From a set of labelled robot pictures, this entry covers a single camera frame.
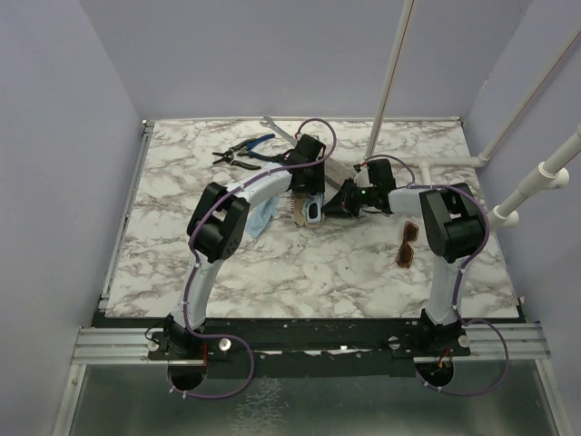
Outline grey rectangular block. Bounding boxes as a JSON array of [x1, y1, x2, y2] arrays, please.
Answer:
[[324, 157, 357, 190]]

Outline blue handled pliers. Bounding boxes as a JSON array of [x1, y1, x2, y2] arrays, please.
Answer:
[[212, 134, 288, 163]]

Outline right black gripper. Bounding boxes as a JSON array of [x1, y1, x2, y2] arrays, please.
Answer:
[[321, 178, 378, 219]]

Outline aluminium extrusion rail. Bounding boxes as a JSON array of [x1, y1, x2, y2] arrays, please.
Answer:
[[52, 120, 155, 435]]

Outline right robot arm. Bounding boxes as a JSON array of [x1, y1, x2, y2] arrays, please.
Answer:
[[322, 154, 490, 355]]

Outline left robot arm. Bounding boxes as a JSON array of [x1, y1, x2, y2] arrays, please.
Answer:
[[163, 134, 337, 359]]

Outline silver open-end wrench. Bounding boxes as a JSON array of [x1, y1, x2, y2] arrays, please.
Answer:
[[260, 116, 298, 146]]

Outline black handled cutters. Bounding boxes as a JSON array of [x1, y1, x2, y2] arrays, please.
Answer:
[[213, 154, 261, 171]]

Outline white PVC pipe frame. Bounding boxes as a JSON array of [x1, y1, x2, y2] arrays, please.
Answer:
[[365, 1, 580, 230]]

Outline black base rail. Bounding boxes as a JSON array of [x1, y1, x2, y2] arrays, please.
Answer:
[[74, 319, 470, 379]]

